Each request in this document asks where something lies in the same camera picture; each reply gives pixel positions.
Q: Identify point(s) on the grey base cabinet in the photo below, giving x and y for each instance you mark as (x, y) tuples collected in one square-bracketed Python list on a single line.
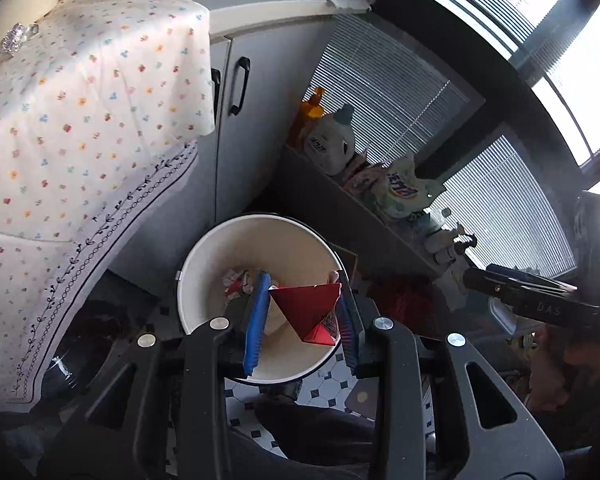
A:
[(260, 110)]

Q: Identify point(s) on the red cloth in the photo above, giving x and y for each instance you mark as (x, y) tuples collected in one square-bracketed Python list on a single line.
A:
[(400, 295)]

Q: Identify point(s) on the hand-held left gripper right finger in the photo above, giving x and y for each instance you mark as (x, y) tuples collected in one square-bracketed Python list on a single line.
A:
[(349, 330)]

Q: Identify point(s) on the white bucket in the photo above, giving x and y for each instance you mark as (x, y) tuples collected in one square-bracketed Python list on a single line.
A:
[(290, 250)]

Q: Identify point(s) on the silver foil ball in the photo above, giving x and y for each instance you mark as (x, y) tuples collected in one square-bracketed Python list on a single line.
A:
[(12, 40)]

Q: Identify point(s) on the orange bottle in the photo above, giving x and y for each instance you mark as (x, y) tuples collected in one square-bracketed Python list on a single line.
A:
[(310, 110)]

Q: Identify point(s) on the cluster of small bottles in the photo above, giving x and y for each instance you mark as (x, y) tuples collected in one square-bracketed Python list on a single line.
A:
[(447, 242)]

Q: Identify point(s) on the washing machine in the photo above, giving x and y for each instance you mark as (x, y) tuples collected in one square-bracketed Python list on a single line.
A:
[(90, 340)]

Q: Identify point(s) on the person's right hand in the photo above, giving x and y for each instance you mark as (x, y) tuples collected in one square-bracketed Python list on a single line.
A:
[(575, 360)]

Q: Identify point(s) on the pink patterned pouch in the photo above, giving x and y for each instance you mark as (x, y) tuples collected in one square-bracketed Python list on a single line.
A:
[(362, 177)]

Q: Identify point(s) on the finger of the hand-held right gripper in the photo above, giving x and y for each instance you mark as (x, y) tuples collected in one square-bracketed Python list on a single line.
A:
[(510, 282)]

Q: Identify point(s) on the grey storage shelf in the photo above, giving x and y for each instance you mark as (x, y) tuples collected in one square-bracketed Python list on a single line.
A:
[(340, 220)]

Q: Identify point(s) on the white window blind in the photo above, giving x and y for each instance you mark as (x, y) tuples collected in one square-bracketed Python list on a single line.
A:
[(390, 95), (480, 0), (510, 200)]

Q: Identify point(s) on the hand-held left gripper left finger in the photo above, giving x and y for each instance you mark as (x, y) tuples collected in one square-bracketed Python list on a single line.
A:
[(256, 325)]

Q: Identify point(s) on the white laundry detergent bottle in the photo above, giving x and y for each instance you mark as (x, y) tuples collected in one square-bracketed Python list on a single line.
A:
[(325, 145)]

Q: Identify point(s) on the red white snack wrapper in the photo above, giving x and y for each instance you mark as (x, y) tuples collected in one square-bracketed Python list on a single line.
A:
[(235, 282)]

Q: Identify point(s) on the floral tablecloth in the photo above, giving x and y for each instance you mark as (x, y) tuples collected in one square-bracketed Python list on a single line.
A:
[(80, 135)]

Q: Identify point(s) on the green white refill pouch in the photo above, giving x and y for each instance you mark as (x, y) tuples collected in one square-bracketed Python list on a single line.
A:
[(405, 190)]

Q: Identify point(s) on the red carton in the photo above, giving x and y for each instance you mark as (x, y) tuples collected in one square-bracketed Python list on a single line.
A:
[(305, 310)]

